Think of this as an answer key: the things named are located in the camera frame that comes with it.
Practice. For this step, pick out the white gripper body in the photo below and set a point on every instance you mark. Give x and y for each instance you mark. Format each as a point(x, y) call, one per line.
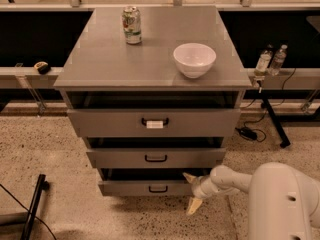
point(200, 188)

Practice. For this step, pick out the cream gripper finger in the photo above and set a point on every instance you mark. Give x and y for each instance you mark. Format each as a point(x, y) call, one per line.
point(190, 178)
point(193, 205)

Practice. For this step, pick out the grey bottom drawer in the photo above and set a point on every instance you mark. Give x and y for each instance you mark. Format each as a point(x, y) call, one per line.
point(147, 182)

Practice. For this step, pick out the grey drawer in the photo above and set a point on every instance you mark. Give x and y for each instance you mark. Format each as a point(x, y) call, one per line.
point(154, 122)
point(138, 158)
point(147, 182)

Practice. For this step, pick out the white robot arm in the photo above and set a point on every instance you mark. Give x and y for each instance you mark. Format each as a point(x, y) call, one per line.
point(283, 203)

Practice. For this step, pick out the grey top drawer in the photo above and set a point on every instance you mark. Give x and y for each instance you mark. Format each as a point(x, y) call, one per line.
point(154, 122)

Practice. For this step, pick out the grey middle drawer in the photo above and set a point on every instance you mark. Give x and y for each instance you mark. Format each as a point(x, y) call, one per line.
point(138, 158)

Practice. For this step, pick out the grey drawer cabinet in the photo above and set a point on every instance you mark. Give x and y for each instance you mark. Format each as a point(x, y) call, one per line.
point(105, 72)

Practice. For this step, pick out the black power adapter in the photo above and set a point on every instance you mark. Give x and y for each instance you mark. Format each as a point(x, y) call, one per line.
point(247, 133)

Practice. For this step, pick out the black stand leg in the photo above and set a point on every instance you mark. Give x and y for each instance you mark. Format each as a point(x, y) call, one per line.
point(284, 139)

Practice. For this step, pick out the white bowl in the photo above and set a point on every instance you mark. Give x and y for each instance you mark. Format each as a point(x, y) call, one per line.
point(194, 60)

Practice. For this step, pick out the clear plastic bottle left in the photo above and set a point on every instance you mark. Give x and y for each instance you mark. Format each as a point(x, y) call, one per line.
point(263, 62)

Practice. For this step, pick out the clear plastic bottle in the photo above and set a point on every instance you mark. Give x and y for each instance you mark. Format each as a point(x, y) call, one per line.
point(278, 60)
point(263, 62)

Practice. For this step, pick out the clear plastic bottle right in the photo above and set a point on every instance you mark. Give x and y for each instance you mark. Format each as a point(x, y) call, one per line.
point(278, 60)

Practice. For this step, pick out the green soda can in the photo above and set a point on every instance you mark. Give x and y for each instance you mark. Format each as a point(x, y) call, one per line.
point(131, 20)

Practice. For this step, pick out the small black yellow device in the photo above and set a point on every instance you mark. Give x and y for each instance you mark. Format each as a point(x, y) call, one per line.
point(42, 67)

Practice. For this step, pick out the black metal frame leg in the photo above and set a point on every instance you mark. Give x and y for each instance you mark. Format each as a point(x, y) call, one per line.
point(28, 217)

